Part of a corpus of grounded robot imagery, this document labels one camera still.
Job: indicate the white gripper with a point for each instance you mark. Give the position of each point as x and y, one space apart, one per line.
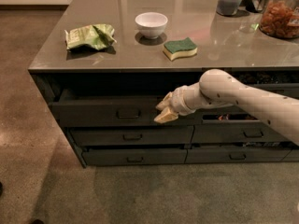
178 101

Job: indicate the grey drawer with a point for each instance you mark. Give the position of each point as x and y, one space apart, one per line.
234 153
280 82
140 156
105 111
159 135
230 128

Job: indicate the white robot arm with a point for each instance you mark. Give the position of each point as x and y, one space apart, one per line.
217 88

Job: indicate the green and yellow sponge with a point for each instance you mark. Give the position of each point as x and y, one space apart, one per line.
179 49

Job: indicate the grey kitchen island cabinet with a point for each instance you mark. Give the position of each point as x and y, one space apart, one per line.
137 66

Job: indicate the white ceramic bowl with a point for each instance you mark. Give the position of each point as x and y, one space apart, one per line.
151 24

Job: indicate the crumpled green chip bag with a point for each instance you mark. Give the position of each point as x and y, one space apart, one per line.
95 36

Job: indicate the glass jar with snacks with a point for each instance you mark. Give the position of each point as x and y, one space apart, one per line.
281 19

